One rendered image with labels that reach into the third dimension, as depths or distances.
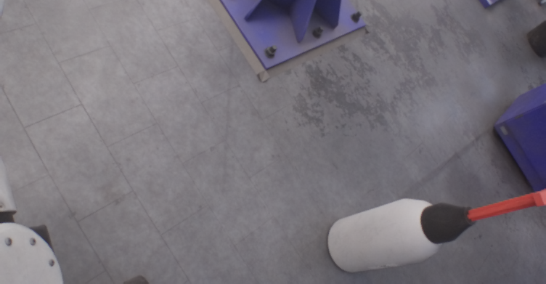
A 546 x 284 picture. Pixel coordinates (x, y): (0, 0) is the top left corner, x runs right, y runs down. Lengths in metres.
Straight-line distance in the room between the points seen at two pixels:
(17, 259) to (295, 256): 1.26
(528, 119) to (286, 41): 1.43
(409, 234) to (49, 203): 1.04
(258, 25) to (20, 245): 1.54
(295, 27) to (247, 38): 0.25
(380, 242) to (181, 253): 0.62
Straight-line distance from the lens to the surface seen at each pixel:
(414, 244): 1.29
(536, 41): 3.74
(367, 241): 1.39
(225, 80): 1.57
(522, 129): 2.57
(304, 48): 1.81
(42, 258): 0.31
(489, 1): 3.43
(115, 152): 1.35
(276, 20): 1.82
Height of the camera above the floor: 1.26
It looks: 54 degrees down
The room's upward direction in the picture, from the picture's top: 52 degrees clockwise
